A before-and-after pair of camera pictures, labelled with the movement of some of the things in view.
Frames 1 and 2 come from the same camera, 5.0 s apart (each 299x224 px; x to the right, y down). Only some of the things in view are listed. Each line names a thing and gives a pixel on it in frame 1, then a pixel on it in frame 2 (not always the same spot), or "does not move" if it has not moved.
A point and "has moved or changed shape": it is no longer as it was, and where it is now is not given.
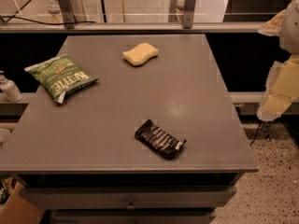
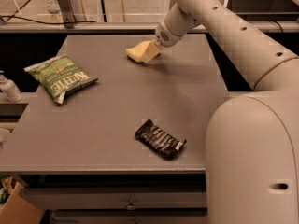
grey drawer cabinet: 80,160 does not move
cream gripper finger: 281,89 to 152,50
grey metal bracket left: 65,7 does not move
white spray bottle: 9,89 does not move
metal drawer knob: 131,205 does not move
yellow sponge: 138,54 has moved or changed shape
